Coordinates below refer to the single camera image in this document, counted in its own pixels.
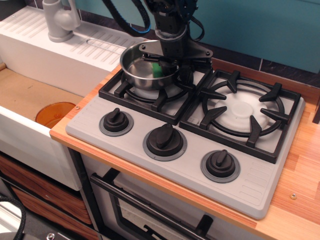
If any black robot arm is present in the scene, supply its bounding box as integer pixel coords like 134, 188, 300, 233
139, 0, 213, 85

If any black burner grate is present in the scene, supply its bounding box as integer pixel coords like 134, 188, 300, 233
179, 70, 305, 164
98, 63, 214, 125

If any black left stove knob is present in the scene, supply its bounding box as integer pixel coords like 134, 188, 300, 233
99, 107, 134, 137

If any white toy sink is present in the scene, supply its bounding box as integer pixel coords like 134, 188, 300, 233
0, 6, 139, 191

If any orange sink drain plug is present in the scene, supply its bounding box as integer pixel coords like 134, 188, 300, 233
35, 102, 76, 129

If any grey toy stove top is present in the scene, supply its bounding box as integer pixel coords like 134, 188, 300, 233
65, 95, 294, 219

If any grey toy faucet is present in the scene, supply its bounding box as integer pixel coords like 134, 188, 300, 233
42, 0, 81, 43

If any black middle stove knob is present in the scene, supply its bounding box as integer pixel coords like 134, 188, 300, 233
142, 123, 188, 162

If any upper wooden drawer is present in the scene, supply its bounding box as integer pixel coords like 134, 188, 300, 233
0, 156, 86, 215

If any black right stove knob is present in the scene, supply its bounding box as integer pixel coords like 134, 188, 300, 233
200, 149, 241, 184

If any black right burner grate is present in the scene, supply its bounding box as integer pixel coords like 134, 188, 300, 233
179, 70, 305, 164

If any green toy pickle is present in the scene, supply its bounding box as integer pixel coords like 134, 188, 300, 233
151, 62, 164, 78

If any lower wooden drawer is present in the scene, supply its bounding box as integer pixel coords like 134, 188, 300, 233
12, 186, 99, 240

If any stainless steel saucepan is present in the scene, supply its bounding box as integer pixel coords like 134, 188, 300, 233
86, 38, 182, 91

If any black left burner grate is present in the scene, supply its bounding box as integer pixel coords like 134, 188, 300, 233
98, 63, 214, 125

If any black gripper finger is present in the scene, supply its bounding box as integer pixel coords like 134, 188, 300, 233
178, 64, 194, 85
159, 61, 177, 75

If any toy oven door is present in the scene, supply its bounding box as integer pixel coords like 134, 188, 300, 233
82, 155, 259, 240

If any wooden drawer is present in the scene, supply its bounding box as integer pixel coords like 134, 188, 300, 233
12, 186, 99, 240
0, 156, 86, 215

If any black braided cable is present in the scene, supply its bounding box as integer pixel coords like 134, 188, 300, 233
0, 196, 28, 240

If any black stove knob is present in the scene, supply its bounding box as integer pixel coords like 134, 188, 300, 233
99, 107, 134, 137
200, 149, 241, 184
142, 123, 188, 162

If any black oven door handle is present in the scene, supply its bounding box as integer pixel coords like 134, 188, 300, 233
90, 168, 214, 240

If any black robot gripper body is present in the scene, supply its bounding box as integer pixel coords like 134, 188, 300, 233
138, 34, 213, 67

